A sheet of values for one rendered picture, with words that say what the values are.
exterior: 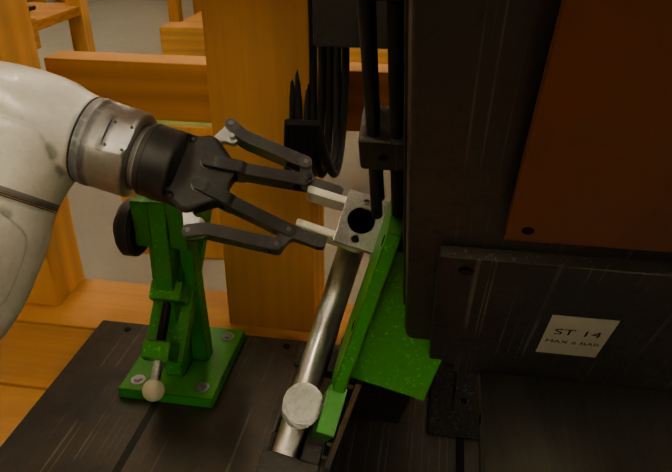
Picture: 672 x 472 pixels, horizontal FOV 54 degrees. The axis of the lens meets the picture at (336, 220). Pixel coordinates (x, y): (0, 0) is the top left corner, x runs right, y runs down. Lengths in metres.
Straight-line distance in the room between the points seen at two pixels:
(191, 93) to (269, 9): 0.22
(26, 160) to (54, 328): 0.51
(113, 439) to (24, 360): 0.26
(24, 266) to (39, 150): 0.11
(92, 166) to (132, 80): 0.40
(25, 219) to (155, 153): 0.14
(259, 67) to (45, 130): 0.31
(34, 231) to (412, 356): 0.38
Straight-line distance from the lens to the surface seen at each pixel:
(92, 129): 0.67
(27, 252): 0.70
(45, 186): 0.69
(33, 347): 1.12
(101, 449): 0.89
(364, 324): 0.55
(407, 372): 0.59
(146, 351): 0.87
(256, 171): 0.66
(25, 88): 0.70
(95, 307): 1.17
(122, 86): 1.06
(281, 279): 1.00
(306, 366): 0.73
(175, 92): 1.03
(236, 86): 0.89
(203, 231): 0.65
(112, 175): 0.66
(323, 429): 0.60
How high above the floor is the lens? 1.51
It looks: 27 degrees down
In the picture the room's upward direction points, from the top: straight up
